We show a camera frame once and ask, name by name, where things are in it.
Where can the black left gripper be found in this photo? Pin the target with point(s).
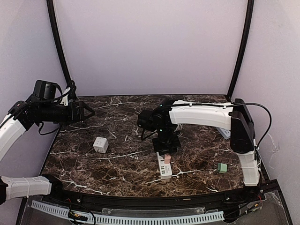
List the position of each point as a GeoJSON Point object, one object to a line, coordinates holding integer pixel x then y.
{"type": "Point", "coordinates": [73, 116]}

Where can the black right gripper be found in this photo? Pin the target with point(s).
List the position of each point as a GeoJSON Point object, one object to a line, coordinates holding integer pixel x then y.
{"type": "Point", "coordinates": [161, 152]}

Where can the pink plug charger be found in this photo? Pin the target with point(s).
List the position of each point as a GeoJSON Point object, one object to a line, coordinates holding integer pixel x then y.
{"type": "Point", "coordinates": [167, 158]}

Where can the white power strip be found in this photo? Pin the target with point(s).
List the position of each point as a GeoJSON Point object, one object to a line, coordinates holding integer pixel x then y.
{"type": "Point", "coordinates": [165, 170]}

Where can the white cube socket adapter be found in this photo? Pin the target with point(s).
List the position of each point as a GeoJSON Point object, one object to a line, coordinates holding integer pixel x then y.
{"type": "Point", "coordinates": [100, 145]}

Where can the grey blue power strip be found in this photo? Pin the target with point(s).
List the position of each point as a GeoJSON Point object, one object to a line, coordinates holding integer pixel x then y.
{"type": "Point", "coordinates": [225, 133]}

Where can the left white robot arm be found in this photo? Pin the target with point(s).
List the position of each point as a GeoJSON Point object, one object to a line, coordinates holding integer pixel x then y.
{"type": "Point", "coordinates": [47, 103]}

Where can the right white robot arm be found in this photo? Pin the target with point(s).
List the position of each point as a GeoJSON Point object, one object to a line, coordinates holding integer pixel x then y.
{"type": "Point", "coordinates": [234, 117]}

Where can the green plug charger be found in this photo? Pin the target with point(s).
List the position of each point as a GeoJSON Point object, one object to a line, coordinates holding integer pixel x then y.
{"type": "Point", "coordinates": [222, 168]}

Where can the small circuit board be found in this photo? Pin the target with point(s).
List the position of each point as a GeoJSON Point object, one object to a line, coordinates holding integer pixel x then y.
{"type": "Point", "coordinates": [75, 216]}

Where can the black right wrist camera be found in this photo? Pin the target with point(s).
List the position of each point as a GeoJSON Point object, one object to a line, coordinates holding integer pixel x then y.
{"type": "Point", "coordinates": [145, 120]}

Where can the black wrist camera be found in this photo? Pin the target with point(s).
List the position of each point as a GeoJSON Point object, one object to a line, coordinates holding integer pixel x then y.
{"type": "Point", "coordinates": [44, 90]}
{"type": "Point", "coordinates": [145, 120]}

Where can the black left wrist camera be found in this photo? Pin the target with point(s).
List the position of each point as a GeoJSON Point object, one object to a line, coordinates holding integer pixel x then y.
{"type": "Point", "coordinates": [44, 90]}

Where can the left black frame post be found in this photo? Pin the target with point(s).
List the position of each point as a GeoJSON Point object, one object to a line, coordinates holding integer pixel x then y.
{"type": "Point", "coordinates": [57, 42]}

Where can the black frame post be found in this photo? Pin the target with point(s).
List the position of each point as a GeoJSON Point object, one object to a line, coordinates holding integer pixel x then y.
{"type": "Point", "coordinates": [242, 48]}
{"type": "Point", "coordinates": [57, 42]}

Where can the white slotted cable duct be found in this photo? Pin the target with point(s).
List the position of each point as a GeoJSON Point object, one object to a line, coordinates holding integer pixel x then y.
{"type": "Point", "coordinates": [110, 219]}

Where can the black front rail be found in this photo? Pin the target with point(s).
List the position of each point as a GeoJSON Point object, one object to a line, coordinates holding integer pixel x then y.
{"type": "Point", "coordinates": [218, 200]}

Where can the right black frame post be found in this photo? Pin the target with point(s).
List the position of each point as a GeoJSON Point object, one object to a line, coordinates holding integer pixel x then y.
{"type": "Point", "coordinates": [242, 48]}

